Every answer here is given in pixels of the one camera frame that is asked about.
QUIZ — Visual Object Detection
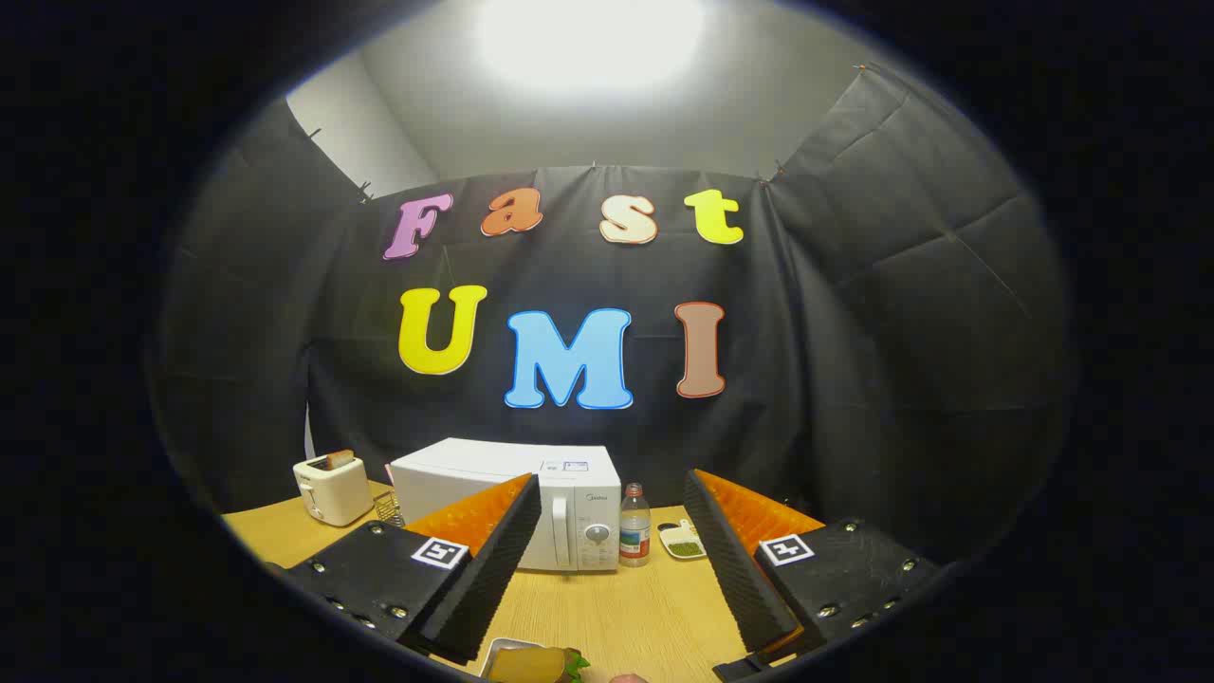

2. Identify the white divided dish of beans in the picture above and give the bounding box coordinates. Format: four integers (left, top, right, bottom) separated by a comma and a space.
657, 519, 708, 561

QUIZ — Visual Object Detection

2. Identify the white plate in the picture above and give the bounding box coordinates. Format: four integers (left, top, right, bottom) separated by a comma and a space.
479, 637, 546, 680

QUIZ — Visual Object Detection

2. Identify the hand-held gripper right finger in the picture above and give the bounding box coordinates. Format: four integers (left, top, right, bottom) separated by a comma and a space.
683, 468, 940, 682

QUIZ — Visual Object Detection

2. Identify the white microwave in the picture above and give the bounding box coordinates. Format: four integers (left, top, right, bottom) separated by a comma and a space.
390, 437, 623, 573

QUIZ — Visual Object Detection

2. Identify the clear plastic bottle red label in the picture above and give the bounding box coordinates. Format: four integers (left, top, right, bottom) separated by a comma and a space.
619, 483, 653, 568

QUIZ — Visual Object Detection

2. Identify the white toaster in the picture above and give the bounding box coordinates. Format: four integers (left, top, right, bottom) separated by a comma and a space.
293, 452, 375, 527

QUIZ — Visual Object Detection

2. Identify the toy sandwich with green lettuce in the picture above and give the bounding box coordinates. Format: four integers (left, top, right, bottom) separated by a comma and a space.
488, 647, 591, 683

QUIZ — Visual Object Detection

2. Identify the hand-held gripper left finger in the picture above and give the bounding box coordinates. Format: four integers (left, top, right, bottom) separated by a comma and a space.
285, 472, 543, 665

